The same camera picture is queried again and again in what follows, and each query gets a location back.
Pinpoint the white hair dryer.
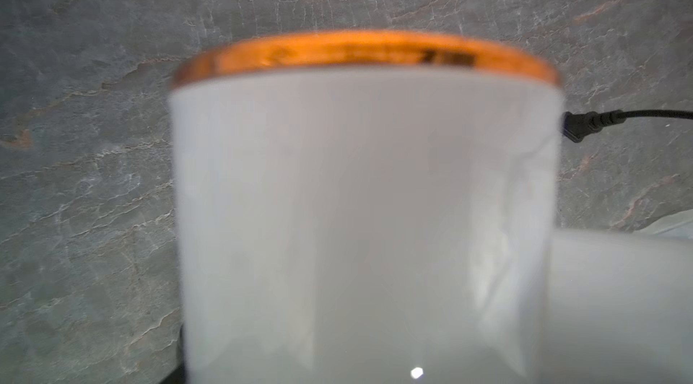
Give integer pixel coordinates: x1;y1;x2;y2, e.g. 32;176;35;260
168;30;692;383

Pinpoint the black cord of dryer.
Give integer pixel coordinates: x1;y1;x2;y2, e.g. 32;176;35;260
560;109;693;145

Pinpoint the blue face mask pack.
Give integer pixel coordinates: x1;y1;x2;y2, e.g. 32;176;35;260
635;209;693;241

